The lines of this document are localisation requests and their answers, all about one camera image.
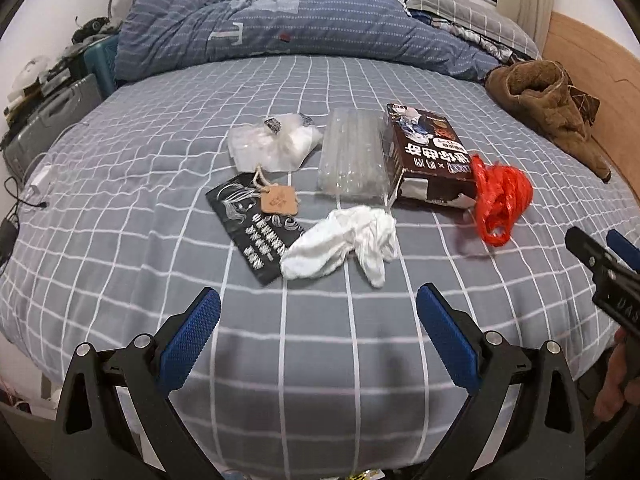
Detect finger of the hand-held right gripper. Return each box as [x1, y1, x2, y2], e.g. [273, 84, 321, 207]
[565, 226, 621, 281]
[606, 230, 640, 273]

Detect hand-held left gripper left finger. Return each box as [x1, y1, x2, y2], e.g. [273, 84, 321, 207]
[50, 286, 223, 480]

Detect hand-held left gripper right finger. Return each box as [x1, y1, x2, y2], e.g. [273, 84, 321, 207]
[416, 282, 586, 480]

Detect red plastic bag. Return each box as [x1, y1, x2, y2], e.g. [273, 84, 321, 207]
[470, 152, 535, 248]

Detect black packet with brown tag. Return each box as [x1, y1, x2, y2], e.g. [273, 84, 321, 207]
[205, 172, 306, 288]

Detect white tissue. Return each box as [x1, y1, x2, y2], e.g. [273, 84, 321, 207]
[280, 205, 399, 289]

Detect dark snack box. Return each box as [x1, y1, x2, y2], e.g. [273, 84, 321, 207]
[382, 102, 476, 208]

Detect clear bubble wrap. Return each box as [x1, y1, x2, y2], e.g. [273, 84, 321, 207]
[317, 107, 393, 203]

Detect clear bag with white padding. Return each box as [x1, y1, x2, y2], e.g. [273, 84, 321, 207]
[227, 112, 326, 173]

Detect person's right hand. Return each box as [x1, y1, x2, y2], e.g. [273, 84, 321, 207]
[594, 327, 640, 423]

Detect bed with grey checked sheet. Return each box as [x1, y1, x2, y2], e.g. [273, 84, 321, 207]
[0, 55, 640, 471]

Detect wooden headboard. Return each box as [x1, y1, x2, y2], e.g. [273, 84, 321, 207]
[542, 10, 640, 211]

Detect brown fleece garment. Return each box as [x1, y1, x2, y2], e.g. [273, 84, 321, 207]
[485, 60, 612, 183]

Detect black power adapter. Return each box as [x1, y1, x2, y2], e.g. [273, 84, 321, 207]
[0, 220, 18, 261]

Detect beige curtain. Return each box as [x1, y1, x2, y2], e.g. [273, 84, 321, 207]
[495, 0, 553, 51]

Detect grey suitcase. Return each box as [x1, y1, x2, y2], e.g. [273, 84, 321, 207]
[2, 74, 103, 176]

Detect grey checked pillow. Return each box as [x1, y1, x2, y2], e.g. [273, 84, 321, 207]
[402, 0, 541, 58]

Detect white mask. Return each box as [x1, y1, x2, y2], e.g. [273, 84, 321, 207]
[12, 55, 51, 98]

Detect black device pile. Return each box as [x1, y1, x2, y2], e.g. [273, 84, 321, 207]
[72, 17, 118, 43]

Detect blue striped quilt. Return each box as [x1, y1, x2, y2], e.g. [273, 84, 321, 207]
[114, 0, 501, 83]

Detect white charger with cable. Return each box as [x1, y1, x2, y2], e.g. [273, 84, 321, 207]
[25, 162, 56, 198]

